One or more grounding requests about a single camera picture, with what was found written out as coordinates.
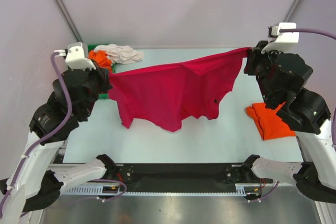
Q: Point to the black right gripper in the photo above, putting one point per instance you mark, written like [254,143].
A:
[255,55]

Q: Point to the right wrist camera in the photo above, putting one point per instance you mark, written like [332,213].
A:
[281,41]

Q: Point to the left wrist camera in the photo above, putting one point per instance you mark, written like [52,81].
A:
[77,56]

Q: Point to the crumpled orange t shirt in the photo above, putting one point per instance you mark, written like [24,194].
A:
[101,58]

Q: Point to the crimson t shirt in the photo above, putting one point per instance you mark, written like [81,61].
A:
[167,94]

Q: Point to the green plastic bin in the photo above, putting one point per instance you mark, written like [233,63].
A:
[103,95]

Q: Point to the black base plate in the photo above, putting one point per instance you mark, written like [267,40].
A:
[182,178]

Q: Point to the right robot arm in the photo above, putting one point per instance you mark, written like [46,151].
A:
[309,116]

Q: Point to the white t shirt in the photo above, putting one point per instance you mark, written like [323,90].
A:
[120,54]

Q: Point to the grey slotted cable duct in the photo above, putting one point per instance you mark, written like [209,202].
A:
[97,190]

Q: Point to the aluminium frame rail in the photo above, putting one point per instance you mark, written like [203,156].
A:
[305,173]

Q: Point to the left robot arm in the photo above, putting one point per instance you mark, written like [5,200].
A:
[33,186]

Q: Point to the folded orange t shirt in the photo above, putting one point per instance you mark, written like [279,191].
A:
[268,124]

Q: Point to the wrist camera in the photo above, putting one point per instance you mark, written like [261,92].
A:
[77,56]
[281,41]

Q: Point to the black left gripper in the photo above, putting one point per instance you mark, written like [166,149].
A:
[102,75]

